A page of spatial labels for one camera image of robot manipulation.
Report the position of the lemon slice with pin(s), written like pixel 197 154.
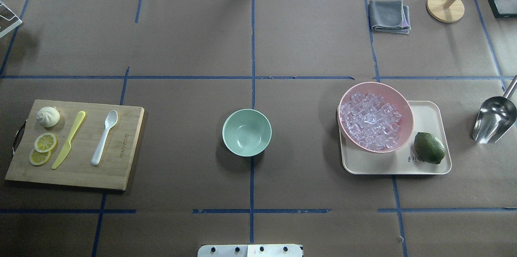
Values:
pixel 45 142
pixel 39 158

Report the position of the bamboo cutting board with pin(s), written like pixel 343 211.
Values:
pixel 113 170

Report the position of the clear ice cubes pile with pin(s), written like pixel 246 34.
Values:
pixel 371 121

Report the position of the white plastic spoon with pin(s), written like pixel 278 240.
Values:
pixel 110 121

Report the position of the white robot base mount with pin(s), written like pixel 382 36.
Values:
pixel 251 250

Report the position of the yellow plastic knife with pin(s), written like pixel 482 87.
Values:
pixel 65 150

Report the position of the wooden paper towel stand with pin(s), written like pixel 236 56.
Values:
pixel 446 11

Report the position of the mint green bowl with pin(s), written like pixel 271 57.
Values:
pixel 247 132

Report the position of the upper lemon slice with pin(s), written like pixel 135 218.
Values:
pixel 45 142

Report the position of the green lime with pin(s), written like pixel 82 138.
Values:
pixel 429 148

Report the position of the beige plastic tray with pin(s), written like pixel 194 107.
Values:
pixel 403 161

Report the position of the grey folded cloth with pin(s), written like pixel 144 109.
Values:
pixel 390 16

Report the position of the stainless steel ice scoop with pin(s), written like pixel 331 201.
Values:
pixel 496 116

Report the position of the white wire cup rack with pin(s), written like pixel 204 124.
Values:
pixel 8 20

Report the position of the lower lemon slice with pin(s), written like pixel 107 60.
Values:
pixel 39 158

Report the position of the pink bowl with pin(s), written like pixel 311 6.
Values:
pixel 393 97

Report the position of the white steamed bun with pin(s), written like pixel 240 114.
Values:
pixel 48 117

